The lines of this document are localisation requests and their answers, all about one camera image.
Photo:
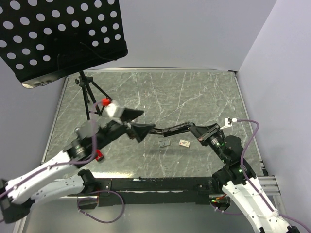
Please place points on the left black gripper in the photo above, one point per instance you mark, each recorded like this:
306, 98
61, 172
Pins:
140, 131

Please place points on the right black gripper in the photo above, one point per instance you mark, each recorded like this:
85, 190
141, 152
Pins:
202, 133

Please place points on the black stapler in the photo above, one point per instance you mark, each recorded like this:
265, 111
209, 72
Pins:
170, 131

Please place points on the staple tray with staples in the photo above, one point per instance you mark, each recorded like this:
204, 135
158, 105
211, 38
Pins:
164, 143

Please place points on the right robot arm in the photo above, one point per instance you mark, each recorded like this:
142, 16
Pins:
239, 182

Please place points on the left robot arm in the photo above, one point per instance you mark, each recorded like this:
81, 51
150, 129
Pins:
60, 176

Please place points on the red cylindrical object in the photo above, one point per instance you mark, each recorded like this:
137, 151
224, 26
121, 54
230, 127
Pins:
99, 156

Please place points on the black tripod stand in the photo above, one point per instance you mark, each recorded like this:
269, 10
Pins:
84, 82

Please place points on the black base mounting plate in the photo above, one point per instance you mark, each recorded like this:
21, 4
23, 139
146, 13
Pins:
198, 190

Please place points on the black perforated music stand desk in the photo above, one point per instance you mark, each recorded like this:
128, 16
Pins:
45, 40

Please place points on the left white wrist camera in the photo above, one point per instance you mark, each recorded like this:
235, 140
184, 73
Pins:
113, 109

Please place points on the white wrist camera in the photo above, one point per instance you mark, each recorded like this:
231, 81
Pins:
113, 109
228, 122

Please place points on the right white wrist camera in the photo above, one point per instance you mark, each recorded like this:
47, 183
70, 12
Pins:
228, 122

